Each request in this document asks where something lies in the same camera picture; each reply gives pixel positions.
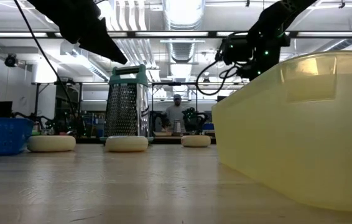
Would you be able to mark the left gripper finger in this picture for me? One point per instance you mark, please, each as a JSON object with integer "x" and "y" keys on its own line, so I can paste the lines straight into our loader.
{"x": 101, "y": 40}

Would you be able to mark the yellow plastic container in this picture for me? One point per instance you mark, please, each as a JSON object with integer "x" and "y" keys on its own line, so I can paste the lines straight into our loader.
{"x": 294, "y": 140}

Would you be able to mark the cream round pad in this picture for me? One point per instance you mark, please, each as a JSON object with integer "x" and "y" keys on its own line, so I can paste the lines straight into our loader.
{"x": 51, "y": 143}

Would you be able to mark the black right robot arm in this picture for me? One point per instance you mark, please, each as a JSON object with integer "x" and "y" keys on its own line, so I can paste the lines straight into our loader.
{"x": 275, "y": 18}

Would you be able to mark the black ceiling spotlight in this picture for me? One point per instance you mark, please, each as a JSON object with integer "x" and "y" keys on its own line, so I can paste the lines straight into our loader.
{"x": 10, "y": 60}

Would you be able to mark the person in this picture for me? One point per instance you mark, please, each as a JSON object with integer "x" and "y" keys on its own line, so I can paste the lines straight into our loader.
{"x": 176, "y": 113}

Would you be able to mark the silver metal cup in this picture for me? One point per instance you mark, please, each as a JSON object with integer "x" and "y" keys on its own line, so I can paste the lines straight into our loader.
{"x": 177, "y": 127}

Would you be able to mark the black monitor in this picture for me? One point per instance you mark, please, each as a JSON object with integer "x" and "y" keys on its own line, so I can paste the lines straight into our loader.
{"x": 2, "y": 109}

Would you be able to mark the blue plastic basket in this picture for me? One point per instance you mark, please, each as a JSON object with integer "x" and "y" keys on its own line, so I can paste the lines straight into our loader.
{"x": 2, "y": 137}

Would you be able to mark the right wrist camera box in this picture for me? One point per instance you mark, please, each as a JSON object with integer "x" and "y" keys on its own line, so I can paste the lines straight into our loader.
{"x": 235, "y": 49}

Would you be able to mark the black aluminium frame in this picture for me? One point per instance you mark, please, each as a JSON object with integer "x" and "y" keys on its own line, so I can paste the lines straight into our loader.
{"x": 212, "y": 34}

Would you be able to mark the silver ventilation duct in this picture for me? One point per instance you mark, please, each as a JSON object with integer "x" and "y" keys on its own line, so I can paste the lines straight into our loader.
{"x": 182, "y": 49}

